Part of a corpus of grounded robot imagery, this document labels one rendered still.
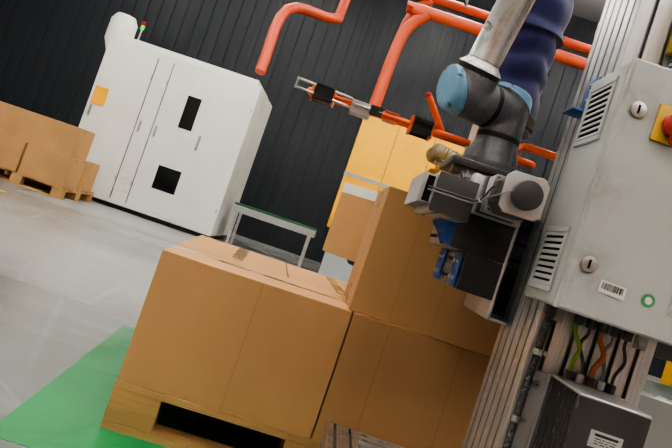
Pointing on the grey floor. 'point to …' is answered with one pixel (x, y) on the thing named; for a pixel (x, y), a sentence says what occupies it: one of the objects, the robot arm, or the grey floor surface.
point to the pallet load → (45, 154)
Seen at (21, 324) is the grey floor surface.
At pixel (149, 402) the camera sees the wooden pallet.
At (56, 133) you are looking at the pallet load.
